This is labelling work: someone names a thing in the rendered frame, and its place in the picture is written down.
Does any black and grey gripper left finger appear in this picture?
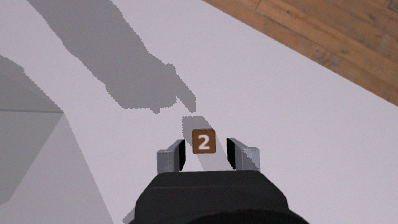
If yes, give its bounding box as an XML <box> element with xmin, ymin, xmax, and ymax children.
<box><xmin>157</xmin><ymin>139</ymin><xmax>186</xmax><ymax>175</ymax></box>

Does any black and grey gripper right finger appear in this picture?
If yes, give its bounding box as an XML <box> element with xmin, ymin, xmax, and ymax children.
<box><xmin>227</xmin><ymin>138</ymin><xmax>260</xmax><ymax>172</ymax></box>

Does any brown cube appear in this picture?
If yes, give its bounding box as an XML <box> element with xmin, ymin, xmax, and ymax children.
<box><xmin>192</xmin><ymin>129</ymin><xmax>216</xmax><ymax>154</ymax></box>

